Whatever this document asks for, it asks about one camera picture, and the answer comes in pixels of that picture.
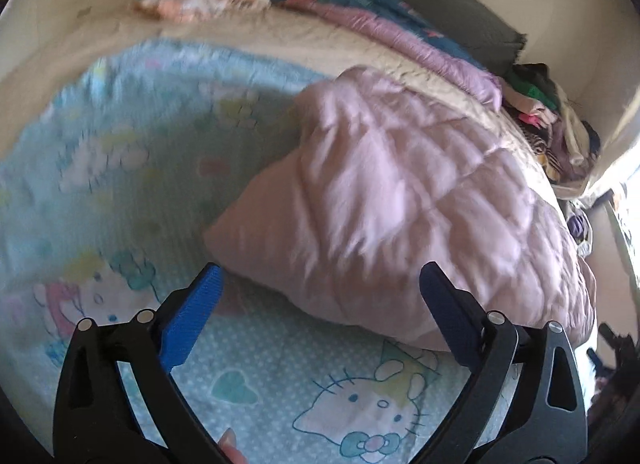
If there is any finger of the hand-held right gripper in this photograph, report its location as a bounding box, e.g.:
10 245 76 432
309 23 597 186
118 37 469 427
598 323 636 361
586 348 609 376

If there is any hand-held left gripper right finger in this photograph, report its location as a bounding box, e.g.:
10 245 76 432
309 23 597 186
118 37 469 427
419 261 588 464

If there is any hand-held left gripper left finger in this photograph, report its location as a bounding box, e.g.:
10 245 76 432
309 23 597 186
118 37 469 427
52 263 231 464

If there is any pink quilted jacket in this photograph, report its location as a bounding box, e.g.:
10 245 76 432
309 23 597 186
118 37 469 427
204 65 598 352

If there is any basket of dark clothes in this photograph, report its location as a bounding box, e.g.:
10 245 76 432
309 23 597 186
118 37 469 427
565 199 597 259

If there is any pile of assorted clothes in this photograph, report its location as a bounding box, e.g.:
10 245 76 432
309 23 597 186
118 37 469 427
500 61 603 185

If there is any person's left hand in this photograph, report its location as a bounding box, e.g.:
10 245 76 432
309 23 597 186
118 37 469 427
219 426 249 464

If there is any light blue cartoon cat blanket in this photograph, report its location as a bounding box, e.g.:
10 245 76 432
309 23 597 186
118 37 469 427
0 39 601 464

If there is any cream curtain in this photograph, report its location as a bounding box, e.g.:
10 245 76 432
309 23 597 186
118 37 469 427
560 9 640 200

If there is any beige bed sheet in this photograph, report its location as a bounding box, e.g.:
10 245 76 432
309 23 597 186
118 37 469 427
0 9 566 205

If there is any orange and white cloth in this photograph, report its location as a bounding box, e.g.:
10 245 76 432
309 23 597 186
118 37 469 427
132 0 273 23

